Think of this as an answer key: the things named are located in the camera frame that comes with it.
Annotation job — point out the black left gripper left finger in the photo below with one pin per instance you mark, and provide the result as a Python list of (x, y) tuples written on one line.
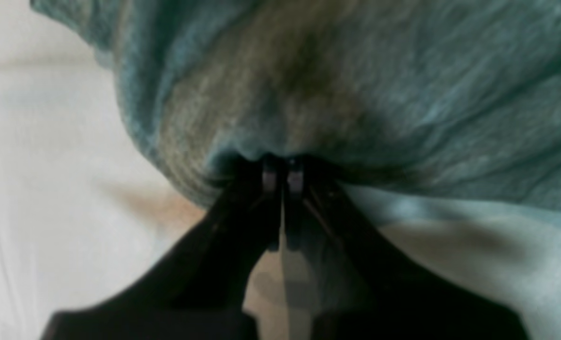
[(196, 291)]

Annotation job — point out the green T-shirt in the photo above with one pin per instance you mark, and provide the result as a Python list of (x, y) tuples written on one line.
[(453, 98)]

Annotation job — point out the light green table cloth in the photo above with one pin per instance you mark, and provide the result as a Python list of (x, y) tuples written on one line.
[(82, 214)]

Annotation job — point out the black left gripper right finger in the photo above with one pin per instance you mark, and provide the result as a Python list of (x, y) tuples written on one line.
[(368, 288)]

